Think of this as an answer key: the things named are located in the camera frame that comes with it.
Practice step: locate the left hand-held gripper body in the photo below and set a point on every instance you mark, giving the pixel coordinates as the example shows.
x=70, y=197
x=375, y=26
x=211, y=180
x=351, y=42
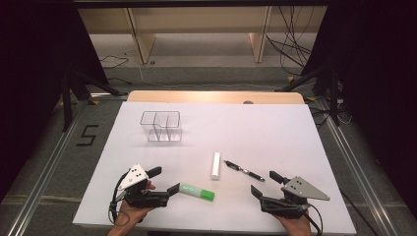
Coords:
x=144, y=196

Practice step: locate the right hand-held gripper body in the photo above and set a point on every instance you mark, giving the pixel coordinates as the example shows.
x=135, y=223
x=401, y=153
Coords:
x=288, y=205

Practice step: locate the green glue stick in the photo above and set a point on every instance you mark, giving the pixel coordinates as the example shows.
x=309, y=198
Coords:
x=198, y=192

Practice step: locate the black pen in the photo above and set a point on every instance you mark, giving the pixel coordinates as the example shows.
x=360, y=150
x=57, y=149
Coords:
x=244, y=170

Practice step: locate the clear plastic organizer box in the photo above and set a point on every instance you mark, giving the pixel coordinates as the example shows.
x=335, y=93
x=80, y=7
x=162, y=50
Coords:
x=161, y=126

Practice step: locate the white cylindrical stick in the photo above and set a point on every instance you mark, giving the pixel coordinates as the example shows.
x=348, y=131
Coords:
x=216, y=165

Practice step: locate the person's left hand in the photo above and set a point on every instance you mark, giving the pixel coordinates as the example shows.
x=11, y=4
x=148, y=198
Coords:
x=131, y=214

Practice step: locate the person's right hand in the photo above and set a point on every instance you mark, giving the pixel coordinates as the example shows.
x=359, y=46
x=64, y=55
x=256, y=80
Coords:
x=295, y=226

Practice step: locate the white board sheet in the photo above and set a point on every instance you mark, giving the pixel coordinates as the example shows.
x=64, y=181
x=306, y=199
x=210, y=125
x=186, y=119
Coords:
x=229, y=131

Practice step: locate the black metal stand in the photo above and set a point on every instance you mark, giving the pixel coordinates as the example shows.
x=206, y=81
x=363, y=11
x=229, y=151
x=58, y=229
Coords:
x=67, y=105
x=333, y=98

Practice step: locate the black curtain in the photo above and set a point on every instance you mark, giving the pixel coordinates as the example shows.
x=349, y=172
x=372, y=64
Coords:
x=32, y=82
x=377, y=82

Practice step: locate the aluminium floor rail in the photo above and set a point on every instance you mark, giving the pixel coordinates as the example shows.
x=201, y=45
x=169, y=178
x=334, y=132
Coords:
x=46, y=170
x=354, y=164

